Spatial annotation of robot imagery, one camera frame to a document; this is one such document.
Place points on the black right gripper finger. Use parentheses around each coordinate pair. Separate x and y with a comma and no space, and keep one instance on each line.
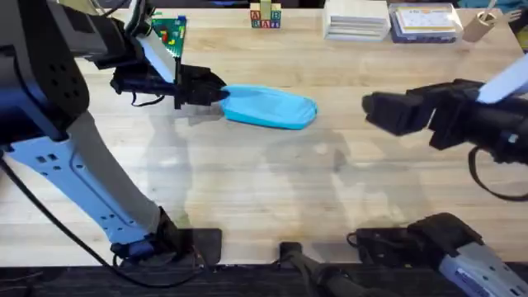
(433,91)
(396,113)

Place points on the brown cardboard tube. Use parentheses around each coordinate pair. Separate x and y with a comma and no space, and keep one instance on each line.
(478,25)

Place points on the white box stack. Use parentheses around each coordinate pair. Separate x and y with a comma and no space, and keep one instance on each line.
(355,20)

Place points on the black upright left wrist plate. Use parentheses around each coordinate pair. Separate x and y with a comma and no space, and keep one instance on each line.
(178,84)

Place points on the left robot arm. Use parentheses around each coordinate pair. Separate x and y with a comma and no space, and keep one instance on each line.
(45,103)

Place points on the wooden letter blocks heap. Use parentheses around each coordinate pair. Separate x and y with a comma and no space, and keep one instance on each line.
(265,16)

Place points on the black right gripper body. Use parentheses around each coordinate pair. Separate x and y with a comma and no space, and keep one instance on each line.
(478,119)

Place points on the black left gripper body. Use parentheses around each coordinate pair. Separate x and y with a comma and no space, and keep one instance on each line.
(140,82)

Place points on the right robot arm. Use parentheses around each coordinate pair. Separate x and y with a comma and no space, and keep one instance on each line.
(474,264)

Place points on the clear box with cards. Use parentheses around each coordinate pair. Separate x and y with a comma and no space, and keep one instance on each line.
(425,22)

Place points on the green board with toy blocks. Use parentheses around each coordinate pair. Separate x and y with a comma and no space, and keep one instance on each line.
(171,35)

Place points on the black rail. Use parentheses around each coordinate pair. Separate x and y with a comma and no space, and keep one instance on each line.
(82,282)

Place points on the blue soft zip bag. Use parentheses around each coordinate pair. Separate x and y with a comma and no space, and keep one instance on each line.
(268,107)

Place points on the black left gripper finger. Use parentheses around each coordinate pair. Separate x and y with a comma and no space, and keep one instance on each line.
(210,97)
(210,80)

